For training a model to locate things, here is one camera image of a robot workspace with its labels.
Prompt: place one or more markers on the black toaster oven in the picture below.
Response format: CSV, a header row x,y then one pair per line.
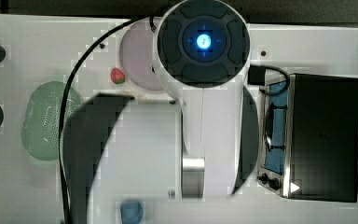
x,y
321,140

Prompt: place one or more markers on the blue bowl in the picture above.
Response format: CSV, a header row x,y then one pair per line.
x,y
131,212

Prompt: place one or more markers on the green perforated colander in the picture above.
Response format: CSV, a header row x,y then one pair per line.
x,y
40,129

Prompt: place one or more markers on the lilac round plate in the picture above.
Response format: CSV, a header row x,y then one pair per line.
x,y
136,55

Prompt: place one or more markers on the red strawberry toy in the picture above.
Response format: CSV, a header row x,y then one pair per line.
x,y
117,76

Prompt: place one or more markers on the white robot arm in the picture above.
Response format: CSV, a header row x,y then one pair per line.
x,y
202,51

